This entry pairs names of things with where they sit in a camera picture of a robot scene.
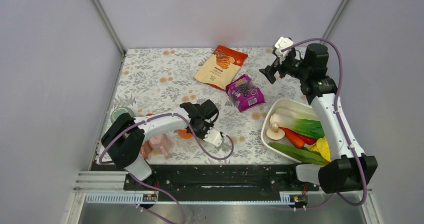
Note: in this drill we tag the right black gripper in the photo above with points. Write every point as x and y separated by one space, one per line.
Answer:
269 71

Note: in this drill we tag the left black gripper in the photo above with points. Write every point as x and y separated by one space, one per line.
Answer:
208 124

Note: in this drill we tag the orange mug black handle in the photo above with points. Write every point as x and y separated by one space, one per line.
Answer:
183 133

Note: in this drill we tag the light pink mug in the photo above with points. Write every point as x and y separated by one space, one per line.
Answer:
161 144

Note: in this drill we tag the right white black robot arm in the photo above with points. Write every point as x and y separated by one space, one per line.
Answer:
350 168

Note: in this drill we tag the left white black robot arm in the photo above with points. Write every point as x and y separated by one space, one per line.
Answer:
122 142

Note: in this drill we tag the small salmon pink mug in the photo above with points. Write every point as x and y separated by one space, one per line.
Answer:
145 150

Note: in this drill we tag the green round mug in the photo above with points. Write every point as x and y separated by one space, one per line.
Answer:
118 111

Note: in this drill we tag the white oval vegetable basin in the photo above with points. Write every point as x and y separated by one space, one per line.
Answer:
291 105

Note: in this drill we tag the purple snack bag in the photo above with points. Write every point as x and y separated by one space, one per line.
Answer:
244 94

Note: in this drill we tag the orange cassava chips bag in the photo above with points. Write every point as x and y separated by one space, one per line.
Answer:
221 67

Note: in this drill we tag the toy bok choy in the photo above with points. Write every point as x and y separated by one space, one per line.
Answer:
301 124

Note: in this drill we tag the toy mushroom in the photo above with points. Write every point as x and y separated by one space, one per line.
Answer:
274 132

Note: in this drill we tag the floral table cloth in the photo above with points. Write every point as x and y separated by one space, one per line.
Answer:
159 80

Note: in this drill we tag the toy carrot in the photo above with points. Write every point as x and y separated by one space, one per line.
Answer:
294 138

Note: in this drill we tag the toy red chili pepper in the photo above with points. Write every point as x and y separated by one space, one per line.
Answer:
307 140

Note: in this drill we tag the toy yellow napa cabbage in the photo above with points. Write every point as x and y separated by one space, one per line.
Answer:
321 147

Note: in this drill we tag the toy cucumber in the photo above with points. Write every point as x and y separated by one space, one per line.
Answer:
301 155

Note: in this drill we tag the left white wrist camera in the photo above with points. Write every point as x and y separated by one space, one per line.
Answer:
214 137

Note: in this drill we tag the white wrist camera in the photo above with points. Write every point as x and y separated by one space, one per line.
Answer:
214 137
282 47

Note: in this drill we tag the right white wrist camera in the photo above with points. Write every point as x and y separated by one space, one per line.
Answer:
282 47

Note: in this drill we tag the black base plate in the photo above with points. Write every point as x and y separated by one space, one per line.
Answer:
227 183

